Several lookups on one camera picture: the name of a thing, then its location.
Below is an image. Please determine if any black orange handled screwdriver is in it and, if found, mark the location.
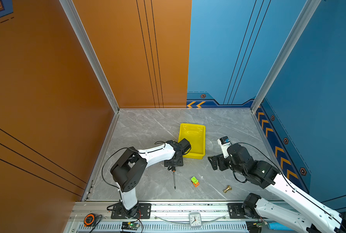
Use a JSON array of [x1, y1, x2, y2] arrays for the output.
[[173, 171, 176, 189]]

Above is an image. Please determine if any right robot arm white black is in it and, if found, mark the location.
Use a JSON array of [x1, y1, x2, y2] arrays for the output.
[[208, 137, 346, 233]]

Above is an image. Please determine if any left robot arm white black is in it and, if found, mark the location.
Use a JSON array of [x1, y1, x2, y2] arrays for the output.
[[110, 139, 191, 217]]

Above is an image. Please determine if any yellow plastic bin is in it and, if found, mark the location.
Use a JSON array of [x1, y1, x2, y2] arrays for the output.
[[178, 123, 206, 160]]

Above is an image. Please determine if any green orange small block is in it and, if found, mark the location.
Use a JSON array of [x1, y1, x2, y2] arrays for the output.
[[190, 177, 200, 187]]

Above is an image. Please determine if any small brass fitting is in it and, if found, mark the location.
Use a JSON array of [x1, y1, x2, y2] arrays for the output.
[[223, 185, 232, 193]]

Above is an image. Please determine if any small white clock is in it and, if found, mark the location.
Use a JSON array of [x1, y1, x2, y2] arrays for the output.
[[189, 213, 203, 228]]

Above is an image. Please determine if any left green circuit board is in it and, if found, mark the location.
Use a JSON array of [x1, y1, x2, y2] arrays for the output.
[[121, 222, 141, 233]]

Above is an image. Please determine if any green circuit board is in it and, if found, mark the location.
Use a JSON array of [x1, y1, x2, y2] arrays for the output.
[[121, 222, 141, 233], [253, 222, 263, 233]]

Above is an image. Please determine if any right green circuit board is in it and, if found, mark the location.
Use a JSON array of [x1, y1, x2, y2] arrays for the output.
[[253, 222, 263, 233]]

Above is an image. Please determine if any blue tube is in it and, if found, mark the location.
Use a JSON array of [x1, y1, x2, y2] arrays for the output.
[[268, 222, 284, 231]]

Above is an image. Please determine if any orange black tape measure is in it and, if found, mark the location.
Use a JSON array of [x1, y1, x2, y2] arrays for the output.
[[84, 213, 97, 227]]

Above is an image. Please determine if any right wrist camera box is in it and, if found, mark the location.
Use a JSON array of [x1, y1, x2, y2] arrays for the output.
[[218, 136, 232, 159]]

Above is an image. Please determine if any aluminium front rail frame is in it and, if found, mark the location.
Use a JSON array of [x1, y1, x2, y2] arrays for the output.
[[63, 199, 315, 233]]

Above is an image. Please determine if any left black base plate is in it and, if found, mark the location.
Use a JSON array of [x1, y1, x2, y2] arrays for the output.
[[107, 202, 151, 219]]

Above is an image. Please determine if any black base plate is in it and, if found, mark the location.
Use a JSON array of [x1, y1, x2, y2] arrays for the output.
[[227, 203, 247, 219], [107, 202, 151, 219]]

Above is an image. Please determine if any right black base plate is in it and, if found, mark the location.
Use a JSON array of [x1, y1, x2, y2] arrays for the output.
[[227, 203, 247, 219]]

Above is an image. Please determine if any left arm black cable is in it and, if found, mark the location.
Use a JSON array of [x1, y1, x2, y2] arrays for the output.
[[101, 141, 168, 190]]

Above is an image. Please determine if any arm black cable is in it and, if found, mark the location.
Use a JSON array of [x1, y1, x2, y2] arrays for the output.
[[232, 142, 346, 233], [101, 141, 168, 190]]

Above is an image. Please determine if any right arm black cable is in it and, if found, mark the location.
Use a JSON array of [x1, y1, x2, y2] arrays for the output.
[[232, 142, 346, 233]]

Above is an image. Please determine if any right aluminium corner post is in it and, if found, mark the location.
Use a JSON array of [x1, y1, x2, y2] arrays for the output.
[[250, 0, 321, 114]]

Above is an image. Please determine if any aluminium corner post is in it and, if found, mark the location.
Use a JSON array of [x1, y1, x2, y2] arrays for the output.
[[59, 0, 119, 114], [250, 0, 321, 114]]

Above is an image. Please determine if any left aluminium corner post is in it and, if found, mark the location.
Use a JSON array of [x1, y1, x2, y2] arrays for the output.
[[59, 0, 119, 114]]

